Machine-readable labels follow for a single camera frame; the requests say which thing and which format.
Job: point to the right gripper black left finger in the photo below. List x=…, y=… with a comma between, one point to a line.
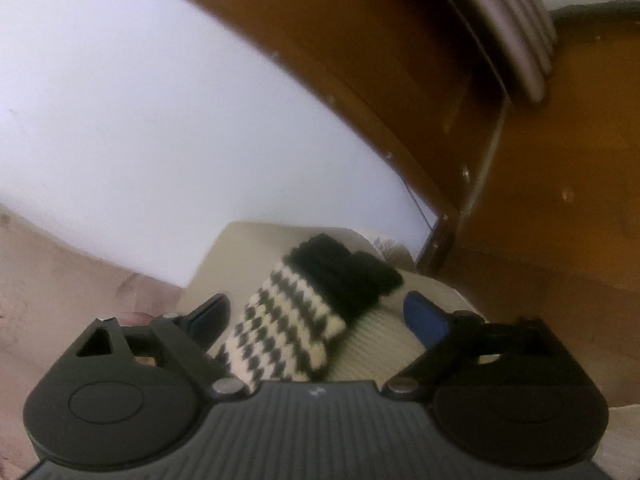
x=132, y=395

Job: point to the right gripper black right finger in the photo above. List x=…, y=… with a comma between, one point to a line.
x=508, y=394

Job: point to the black white knitted garment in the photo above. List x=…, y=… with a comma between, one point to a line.
x=289, y=328

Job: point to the mauve ribbed cushion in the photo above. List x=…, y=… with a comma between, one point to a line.
x=519, y=39

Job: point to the brown wooden bed frame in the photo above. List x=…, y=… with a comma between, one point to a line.
x=554, y=185

